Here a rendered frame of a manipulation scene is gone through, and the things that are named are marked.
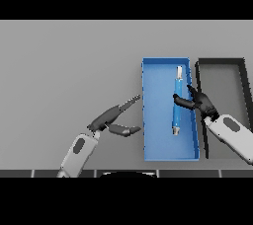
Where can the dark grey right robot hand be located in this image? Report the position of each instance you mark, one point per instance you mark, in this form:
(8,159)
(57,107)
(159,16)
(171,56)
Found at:
(203,102)

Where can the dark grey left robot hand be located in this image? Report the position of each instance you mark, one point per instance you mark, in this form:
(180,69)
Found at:
(108,117)

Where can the blue pipe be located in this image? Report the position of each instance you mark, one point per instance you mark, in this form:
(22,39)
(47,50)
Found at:
(178,110)

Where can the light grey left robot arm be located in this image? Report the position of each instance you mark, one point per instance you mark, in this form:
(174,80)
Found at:
(77,151)

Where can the dark grey bin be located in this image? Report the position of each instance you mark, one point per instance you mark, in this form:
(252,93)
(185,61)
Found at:
(224,104)

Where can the blue bin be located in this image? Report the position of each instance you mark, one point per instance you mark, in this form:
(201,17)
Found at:
(158,113)

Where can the dark strip with pale lines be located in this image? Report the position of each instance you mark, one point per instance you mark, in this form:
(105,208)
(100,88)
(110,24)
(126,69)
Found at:
(131,173)

